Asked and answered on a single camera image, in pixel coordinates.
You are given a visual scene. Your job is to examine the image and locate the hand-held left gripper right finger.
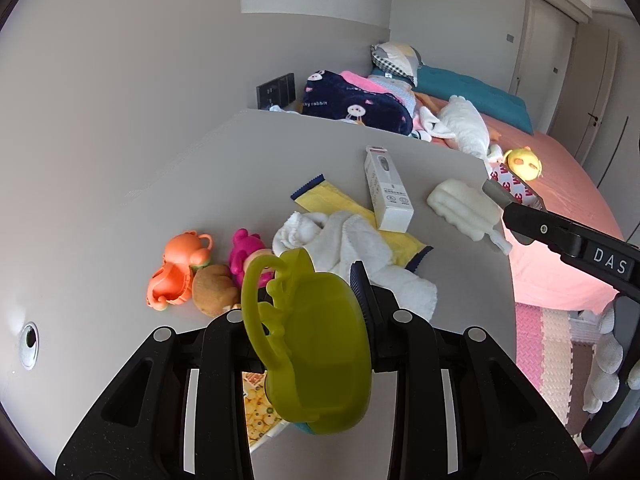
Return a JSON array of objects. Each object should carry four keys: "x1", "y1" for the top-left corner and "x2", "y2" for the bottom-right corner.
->
[{"x1": 350, "y1": 261, "x2": 588, "y2": 480}]

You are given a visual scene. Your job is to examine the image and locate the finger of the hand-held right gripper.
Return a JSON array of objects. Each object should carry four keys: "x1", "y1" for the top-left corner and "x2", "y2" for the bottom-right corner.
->
[{"x1": 481, "y1": 179, "x2": 586, "y2": 262}]

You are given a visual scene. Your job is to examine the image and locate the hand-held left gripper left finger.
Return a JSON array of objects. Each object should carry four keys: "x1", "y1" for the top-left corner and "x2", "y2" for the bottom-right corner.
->
[{"x1": 55, "y1": 309, "x2": 267, "y2": 480}]

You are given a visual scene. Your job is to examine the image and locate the white red-print tape packet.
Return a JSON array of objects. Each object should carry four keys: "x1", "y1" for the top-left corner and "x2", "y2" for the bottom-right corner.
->
[{"x1": 487, "y1": 160, "x2": 549, "y2": 212}]

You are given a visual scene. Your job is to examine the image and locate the green plastic toy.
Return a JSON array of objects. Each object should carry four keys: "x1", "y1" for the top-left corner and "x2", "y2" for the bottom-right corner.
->
[{"x1": 241, "y1": 247, "x2": 374, "y2": 434}]

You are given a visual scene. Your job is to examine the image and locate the orange plastic toy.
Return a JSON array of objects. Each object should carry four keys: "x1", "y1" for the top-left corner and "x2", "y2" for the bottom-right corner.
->
[{"x1": 146, "y1": 230, "x2": 215, "y2": 311}]

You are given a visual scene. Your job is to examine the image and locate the yellow wrapper with blue edges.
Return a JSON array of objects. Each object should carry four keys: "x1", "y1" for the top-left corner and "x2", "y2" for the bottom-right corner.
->
[{"x1": 291, "y1": 174, "x2": 434, "y2": 271}]

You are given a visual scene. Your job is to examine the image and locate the person's right hand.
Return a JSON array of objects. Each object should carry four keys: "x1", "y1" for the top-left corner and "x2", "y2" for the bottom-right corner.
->
[{"x1": 584, "y1": 304, "x2": 625, "y2": 413}]

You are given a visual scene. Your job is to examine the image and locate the white towel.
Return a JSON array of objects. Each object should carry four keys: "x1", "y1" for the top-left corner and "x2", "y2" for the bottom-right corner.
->
[{"x1": 272, "y1": 210, "x2": 439, "y2": 324}]

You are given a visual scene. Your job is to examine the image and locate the brown plush toy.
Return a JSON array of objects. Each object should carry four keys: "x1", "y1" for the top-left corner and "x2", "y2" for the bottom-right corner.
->
[{"x1": 192, "y1": 263, "x2": 242, "y2": 317}]

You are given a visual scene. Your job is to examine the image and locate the bed with pink sheet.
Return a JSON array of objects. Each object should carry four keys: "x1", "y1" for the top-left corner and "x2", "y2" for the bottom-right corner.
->
[{"x1": 414, "y1": 94, "x2": 627, "y2": 312}]

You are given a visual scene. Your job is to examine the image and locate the yellow chick plush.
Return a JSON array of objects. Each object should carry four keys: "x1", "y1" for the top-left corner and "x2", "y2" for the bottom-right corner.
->
[{"x1": 503, "y1": 146, "x2": 544, "y2": 181}]

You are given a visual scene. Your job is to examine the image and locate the yellow patterned bag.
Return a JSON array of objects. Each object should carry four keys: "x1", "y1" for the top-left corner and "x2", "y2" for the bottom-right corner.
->
[{"x1": 242, "y1": 372, "x2": 287, "y2": 454}]

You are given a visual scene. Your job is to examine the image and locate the pink bear toy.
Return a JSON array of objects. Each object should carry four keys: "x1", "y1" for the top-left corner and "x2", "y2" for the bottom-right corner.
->
[{"x1": 228, "y1": 228, "x2": 276, "y2": 289}]

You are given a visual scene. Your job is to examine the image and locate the white cardboard box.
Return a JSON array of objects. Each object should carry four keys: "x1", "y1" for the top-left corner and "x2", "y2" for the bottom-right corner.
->
[{"x1": 364, "y1": 145, "x2": 415, "y2": 234}]

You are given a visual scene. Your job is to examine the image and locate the foam floor mats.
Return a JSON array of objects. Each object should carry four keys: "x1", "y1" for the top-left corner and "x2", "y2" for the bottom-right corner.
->
[{"x1": 515, "y1": 302, "x2": 608, "y2": 433}]

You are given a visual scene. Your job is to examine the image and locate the white goose plush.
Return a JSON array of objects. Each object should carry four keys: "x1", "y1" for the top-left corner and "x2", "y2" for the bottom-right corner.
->
[{"x1": 417, "y1": 94, "x2": 504, "y2": 161}]

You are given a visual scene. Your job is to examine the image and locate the teal quilt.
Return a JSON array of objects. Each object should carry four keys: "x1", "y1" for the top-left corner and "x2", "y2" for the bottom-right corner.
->
[{"x1": 414, "y1": 65, "x2": 535, "y2": 135}]

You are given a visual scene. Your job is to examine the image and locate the white wardrobe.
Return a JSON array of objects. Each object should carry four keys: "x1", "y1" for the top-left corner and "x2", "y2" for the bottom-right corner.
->
[{"x1": 549, "y1": 22, "x2": 636, "y2": 181}]

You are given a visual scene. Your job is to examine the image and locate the white room door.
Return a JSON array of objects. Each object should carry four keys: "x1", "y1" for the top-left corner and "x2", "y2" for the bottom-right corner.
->
[{"x1": 510, "y1": 0, "x2": 582, "y2": 107}]

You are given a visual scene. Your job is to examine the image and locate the navy printed blanket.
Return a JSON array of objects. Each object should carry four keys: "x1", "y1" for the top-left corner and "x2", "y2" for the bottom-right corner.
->
[{"x1": 301, "y1": 69, "x2": 415, "y2": 136}]

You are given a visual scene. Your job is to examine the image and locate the light blue dotted blanket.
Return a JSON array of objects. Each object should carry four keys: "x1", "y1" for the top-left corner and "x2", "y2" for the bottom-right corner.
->
[{"x1": 369, "y1": 75, "x2": 419, "y2": 112}]

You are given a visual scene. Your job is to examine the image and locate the pink cloth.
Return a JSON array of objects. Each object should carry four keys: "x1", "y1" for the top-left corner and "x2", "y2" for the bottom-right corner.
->
[{"x1": 342, "y1": 70, "x2": 387, "y2": 94}]

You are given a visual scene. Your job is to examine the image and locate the checked patterned pillow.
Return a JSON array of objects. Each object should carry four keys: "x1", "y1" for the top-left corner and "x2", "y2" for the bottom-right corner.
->
[{"x1": 370, "y1": 42, "x2": 425, "y2": 89}]

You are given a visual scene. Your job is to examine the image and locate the desk cable grommet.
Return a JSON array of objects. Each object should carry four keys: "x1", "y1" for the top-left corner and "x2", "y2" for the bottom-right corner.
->
[{"x1": 19, "y1": 322, "x2": 40, "y2": 371}]

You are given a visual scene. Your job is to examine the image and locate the dark wall socket panel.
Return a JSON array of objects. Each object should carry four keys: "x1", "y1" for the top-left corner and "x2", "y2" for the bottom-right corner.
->
[{"x1": 256, "y1": 73, "x2": 296, "y2": 110}]

